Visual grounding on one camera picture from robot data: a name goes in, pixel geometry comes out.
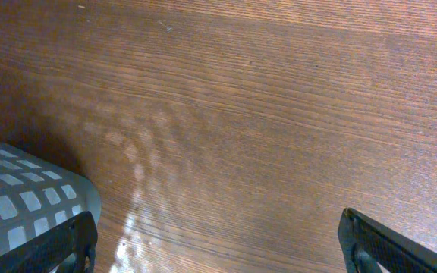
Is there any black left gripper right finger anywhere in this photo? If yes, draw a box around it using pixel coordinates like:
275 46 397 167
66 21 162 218
338 208 437 273

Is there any grey plastic basket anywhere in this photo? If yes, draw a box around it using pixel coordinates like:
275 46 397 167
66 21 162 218
0 143 102 256

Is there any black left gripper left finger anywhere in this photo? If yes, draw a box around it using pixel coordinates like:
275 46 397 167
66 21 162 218
0 212 98 273

